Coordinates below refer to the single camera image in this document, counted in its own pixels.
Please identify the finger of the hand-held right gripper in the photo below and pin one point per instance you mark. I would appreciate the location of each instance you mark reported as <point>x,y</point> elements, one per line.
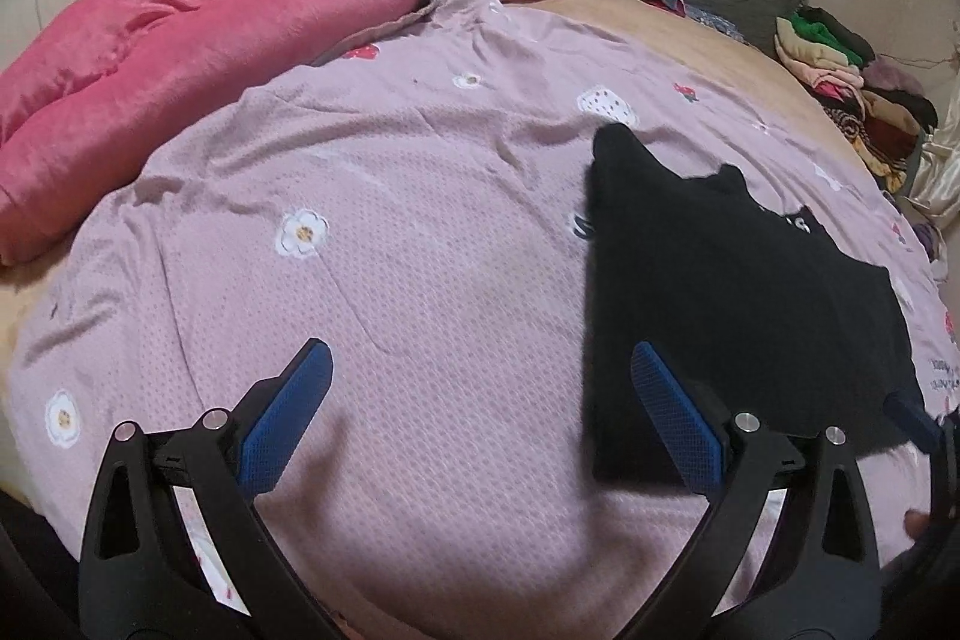
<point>911,416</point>

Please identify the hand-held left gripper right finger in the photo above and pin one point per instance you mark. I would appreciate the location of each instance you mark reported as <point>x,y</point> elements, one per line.
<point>675,419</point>

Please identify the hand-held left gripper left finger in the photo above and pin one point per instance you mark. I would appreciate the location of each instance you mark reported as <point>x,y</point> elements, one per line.
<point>289,415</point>

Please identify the black shirt with orange patches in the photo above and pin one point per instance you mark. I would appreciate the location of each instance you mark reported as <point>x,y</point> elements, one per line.
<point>720,280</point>

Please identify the pile of mixed clothes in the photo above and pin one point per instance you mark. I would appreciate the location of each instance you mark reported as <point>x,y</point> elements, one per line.
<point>855,93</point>

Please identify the person's right hand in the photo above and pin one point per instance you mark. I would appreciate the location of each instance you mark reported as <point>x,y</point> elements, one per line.
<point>916,524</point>

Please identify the purple cloth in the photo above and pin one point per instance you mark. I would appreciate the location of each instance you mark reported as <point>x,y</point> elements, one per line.
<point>932,241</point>

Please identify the lilac floral bed sheet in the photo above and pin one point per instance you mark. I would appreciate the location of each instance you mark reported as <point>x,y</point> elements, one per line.
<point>420,280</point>

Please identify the cream satin curtain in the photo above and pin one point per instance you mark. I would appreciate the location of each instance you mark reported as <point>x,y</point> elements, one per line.
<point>937,168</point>

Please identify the beige mattress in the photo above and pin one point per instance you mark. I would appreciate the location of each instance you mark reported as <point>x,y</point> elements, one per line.
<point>720,63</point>

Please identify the pink plush blanket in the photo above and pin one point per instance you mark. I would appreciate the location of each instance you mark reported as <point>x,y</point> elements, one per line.
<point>187,33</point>

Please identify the dark patterned cloth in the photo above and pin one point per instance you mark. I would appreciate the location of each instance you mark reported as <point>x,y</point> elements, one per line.
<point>716,24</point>

